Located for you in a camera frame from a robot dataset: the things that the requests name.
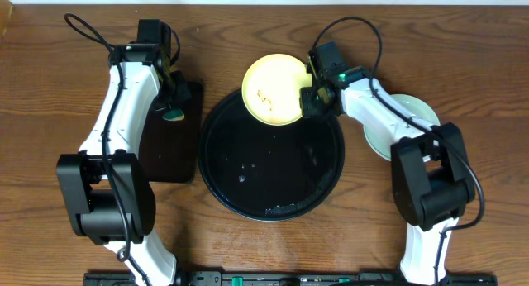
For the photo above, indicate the black rectangular tray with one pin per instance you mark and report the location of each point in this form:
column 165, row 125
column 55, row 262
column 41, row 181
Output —
column 169, row 149

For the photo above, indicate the light green plate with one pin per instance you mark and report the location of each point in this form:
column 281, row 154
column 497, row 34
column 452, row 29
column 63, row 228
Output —
column 412, row 104

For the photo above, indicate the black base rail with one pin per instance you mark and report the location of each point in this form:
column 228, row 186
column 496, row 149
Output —
column 213, row 278

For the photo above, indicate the black round tray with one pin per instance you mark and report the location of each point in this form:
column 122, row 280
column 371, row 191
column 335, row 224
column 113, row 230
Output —
column 268, row 173

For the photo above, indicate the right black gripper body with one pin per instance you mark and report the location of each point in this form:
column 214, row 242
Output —
column 312, row 103

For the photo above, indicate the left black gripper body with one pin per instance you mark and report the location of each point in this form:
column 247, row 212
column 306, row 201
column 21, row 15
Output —
column 174, row 96

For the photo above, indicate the yellow plate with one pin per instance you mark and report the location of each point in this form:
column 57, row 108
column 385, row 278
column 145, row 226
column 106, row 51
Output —
column 271, row 89

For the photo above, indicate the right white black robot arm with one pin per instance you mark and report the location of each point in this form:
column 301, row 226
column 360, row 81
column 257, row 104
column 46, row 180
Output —
column 430, row 185

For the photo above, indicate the green yellow sponge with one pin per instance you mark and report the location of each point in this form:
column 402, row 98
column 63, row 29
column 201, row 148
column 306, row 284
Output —
column 174, row 115

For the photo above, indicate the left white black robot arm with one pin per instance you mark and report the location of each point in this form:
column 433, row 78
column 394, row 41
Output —
column 106, row 192

